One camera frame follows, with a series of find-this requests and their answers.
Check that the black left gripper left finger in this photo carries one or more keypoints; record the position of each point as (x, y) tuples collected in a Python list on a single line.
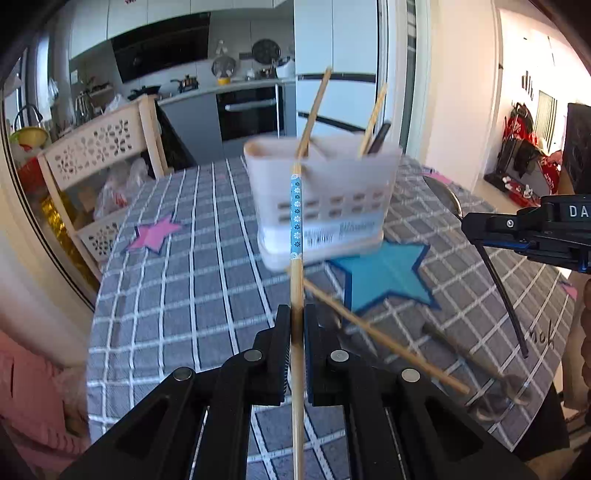
[(195, 425)]

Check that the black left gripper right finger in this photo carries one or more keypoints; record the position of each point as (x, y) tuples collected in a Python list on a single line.
[(399, 425)]

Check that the metal spoon round bowl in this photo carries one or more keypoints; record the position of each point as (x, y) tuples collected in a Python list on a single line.
[(445, 195)]

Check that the blue patterned wooden chopstick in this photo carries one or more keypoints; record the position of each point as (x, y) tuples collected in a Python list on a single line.
[(296, 321)]

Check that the white plastic utensil holder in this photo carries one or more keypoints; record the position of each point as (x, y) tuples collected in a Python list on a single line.
[(345, 196)]

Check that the wooden chopstick on table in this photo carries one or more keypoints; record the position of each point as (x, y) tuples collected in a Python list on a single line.
[(382, 338)]

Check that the metal spoon on table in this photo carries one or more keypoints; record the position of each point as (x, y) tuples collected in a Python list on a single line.
[(487, 407)]

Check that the grey checked tablecloth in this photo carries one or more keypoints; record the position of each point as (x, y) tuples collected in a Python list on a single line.
[(186, 286)]

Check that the yellow patterned chopstick in holder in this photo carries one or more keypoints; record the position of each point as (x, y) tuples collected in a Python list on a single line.
[(364, 146)]

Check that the wooden chopstick in holder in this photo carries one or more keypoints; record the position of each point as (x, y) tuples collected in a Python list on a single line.
[(302, 148)]

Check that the white refrigerator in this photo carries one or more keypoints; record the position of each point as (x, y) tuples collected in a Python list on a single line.
[(344, 37)]

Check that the beige perforated storage cart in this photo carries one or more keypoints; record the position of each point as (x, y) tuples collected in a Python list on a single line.
[(95, 146)]

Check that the white rice cooker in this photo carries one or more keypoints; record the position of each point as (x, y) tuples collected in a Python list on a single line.
[(286, 68)]

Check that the black built-in oven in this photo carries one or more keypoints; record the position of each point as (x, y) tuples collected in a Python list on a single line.
[(250, 112)]

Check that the white plastic bag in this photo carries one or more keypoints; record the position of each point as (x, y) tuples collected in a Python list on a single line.
[(117, 102)]

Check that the black wok on stove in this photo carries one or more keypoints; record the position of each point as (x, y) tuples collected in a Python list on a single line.
[(146, 90)]

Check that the black range hood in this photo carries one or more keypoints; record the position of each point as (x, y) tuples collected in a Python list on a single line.
[(161, 45)]

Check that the white upper cabinets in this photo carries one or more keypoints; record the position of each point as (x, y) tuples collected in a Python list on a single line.
[(94, 22)]

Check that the dark utensil handle in holder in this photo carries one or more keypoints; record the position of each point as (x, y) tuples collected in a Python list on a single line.
[(380, 138)]

